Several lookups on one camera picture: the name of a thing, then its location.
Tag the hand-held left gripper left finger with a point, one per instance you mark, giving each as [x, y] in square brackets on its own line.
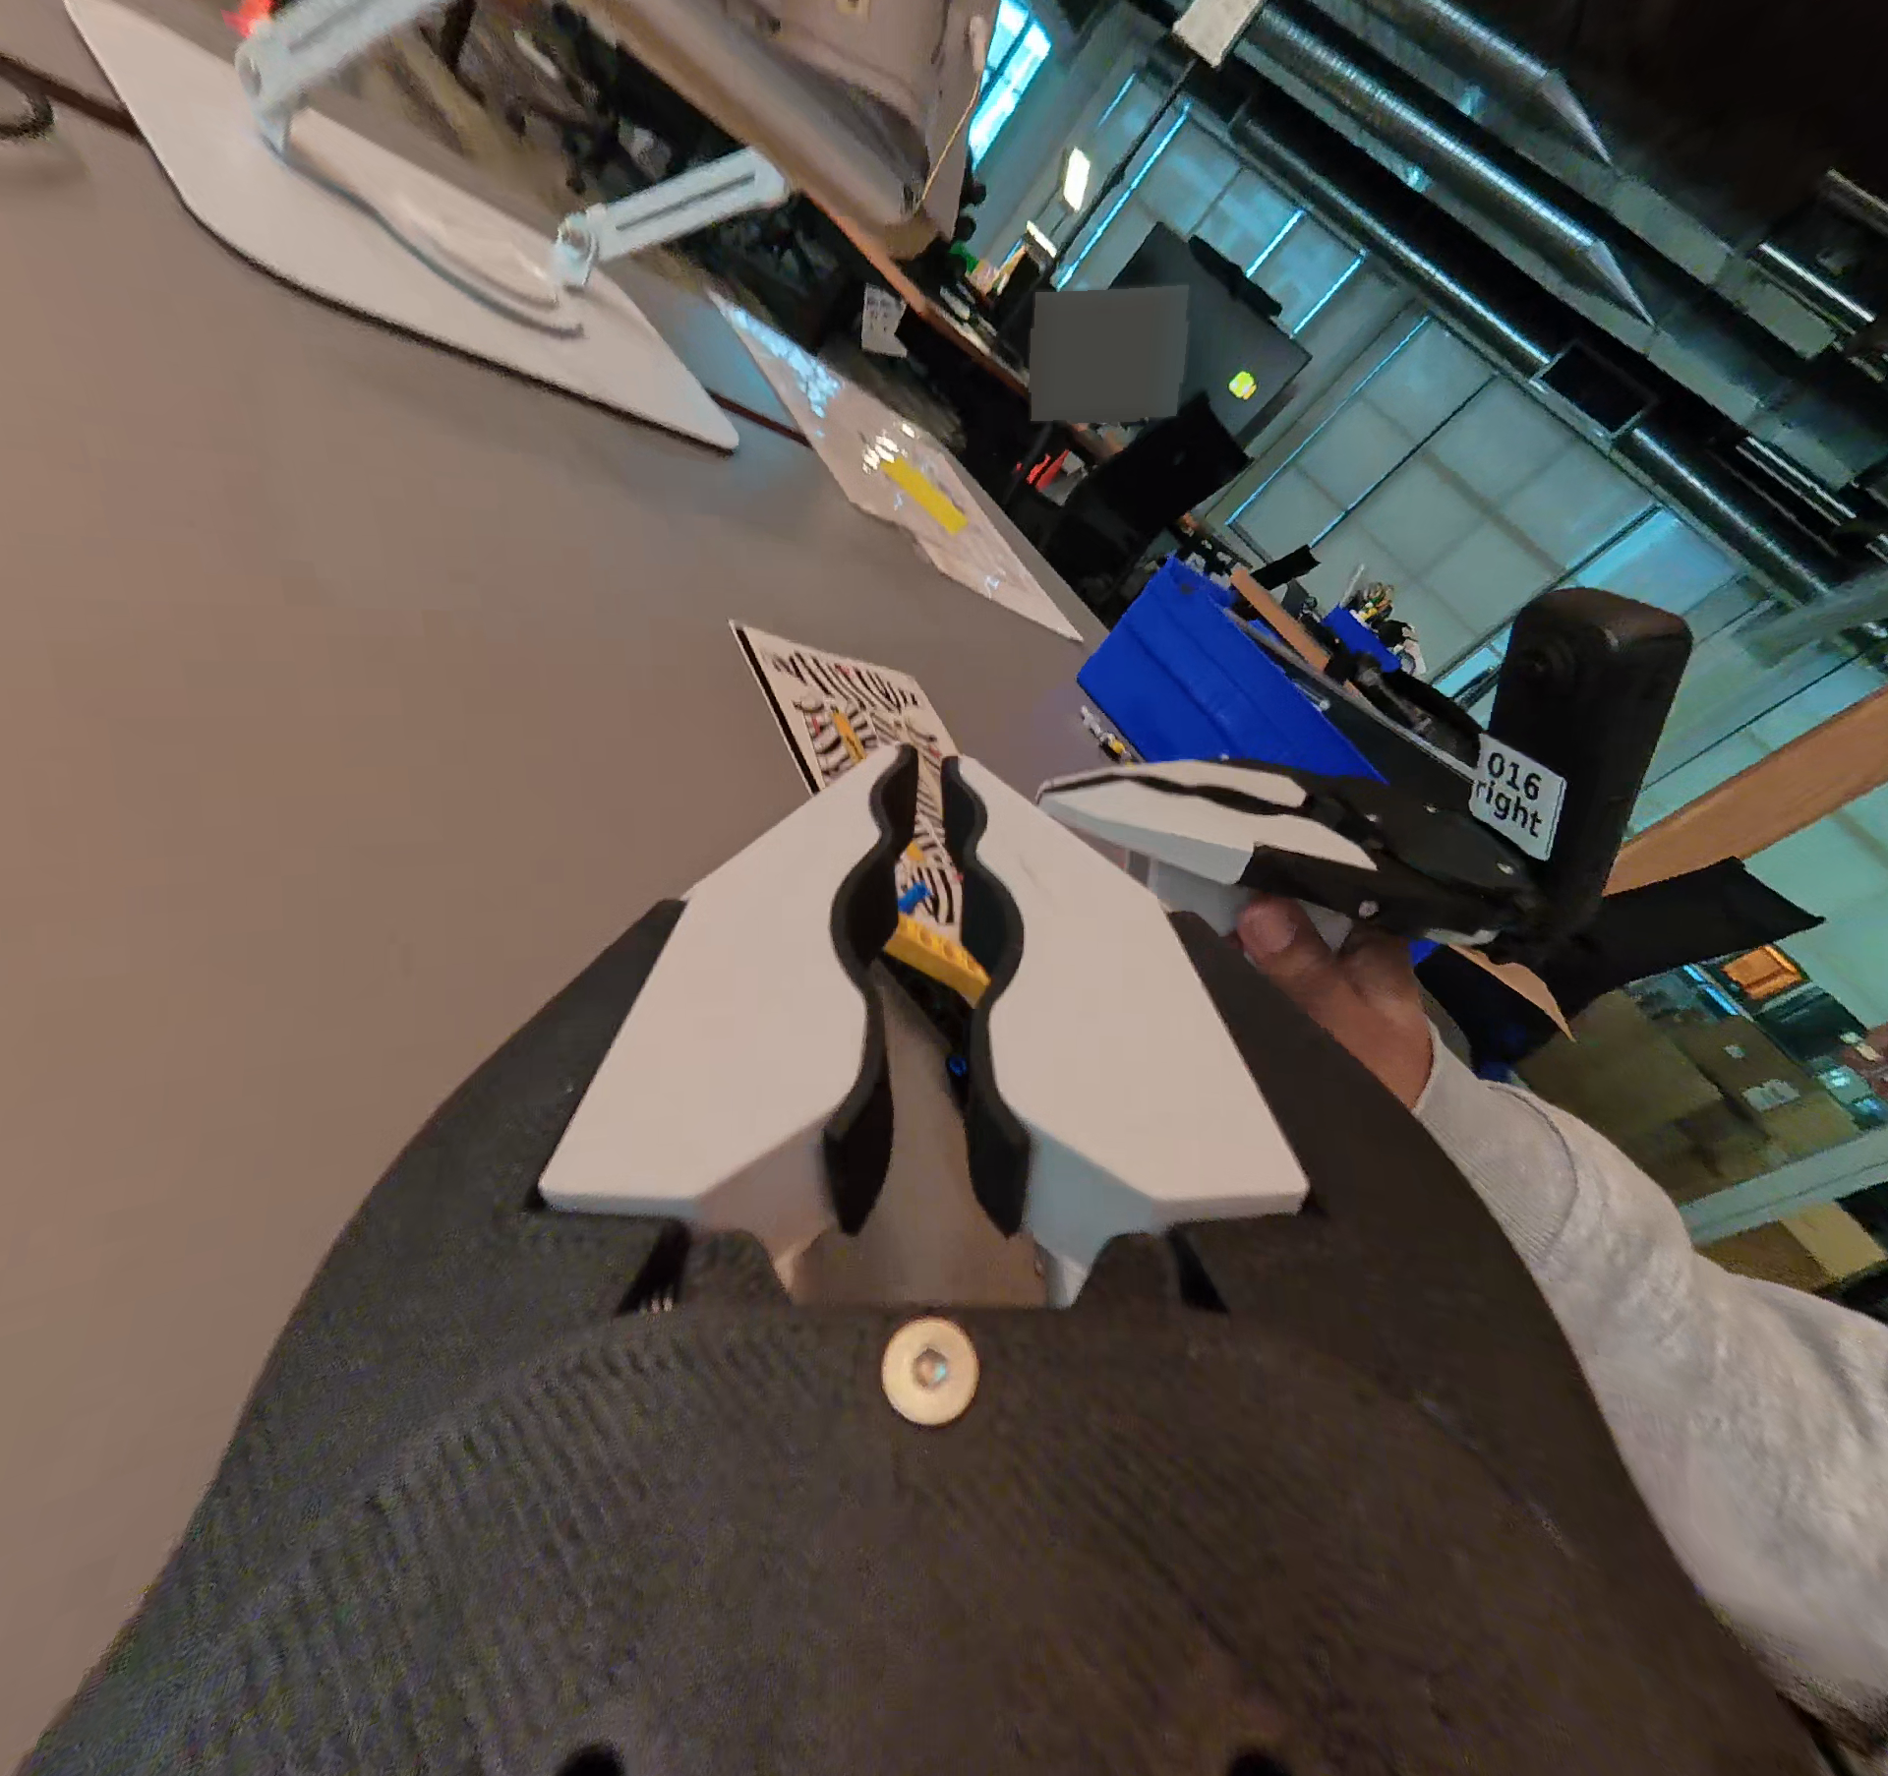
[709, 1039]

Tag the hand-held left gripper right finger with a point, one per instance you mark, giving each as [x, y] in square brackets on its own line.
[1136, 1069]

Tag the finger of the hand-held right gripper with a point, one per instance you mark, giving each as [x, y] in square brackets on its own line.
[1165, 825]
[1270, 786]

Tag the lego technic assembly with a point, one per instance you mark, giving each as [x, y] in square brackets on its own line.
[933, 951]

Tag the person's right forearm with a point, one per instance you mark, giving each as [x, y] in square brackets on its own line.
[1667, 1334]

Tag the person's right hand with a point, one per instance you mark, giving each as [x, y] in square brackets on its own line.
[1350, 1002]

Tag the blue storage bin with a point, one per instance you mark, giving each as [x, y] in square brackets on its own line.
[1195, 685]

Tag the wooden board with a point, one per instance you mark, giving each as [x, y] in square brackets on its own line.
[1771, 788]

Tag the zebra striped sticker sheet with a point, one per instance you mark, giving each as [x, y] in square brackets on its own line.
[827, 693]

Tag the clear plastic parts bag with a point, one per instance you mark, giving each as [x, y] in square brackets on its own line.
[959, 522]
[798, 375]

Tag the dark background monitor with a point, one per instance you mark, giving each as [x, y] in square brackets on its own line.
[1254, 331]

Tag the white monitor stand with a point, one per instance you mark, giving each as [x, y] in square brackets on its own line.
[385, 243]

